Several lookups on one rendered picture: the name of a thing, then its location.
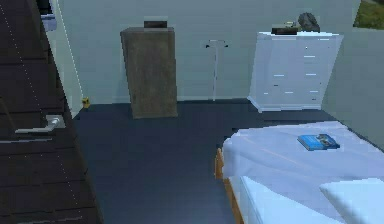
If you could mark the dark grey lumpy object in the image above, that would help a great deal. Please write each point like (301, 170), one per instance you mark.
(308, 22)

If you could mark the white coat stand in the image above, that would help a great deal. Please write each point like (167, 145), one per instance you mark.
(215, 66)

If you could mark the small yellowish object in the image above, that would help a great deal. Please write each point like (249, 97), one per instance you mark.
(289, 24)

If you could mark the white bed with wooden frame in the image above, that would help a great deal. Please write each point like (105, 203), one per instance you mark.
(293, 173)

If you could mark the brown wooden cabinet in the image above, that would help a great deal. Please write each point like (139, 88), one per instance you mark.
(151, 73)

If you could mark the dark box on cabinet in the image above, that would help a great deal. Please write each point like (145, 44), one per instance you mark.
(155, 24)

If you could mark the black flat telephone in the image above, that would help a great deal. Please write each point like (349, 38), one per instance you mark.
(284, 31)

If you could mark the window with green view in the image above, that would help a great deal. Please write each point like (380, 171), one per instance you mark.
(370, 14)

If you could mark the white pillow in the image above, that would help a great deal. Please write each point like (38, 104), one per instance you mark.
(358, 200)

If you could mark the dark brown room door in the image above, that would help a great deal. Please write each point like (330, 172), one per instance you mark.
(33, 133)

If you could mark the white chest of drawers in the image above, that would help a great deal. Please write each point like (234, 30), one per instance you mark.
(293, 73)

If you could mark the blue book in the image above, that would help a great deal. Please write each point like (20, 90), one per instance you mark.
(317, 142)

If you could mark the small yellow object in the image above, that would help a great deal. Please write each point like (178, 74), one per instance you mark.
(86, 102)

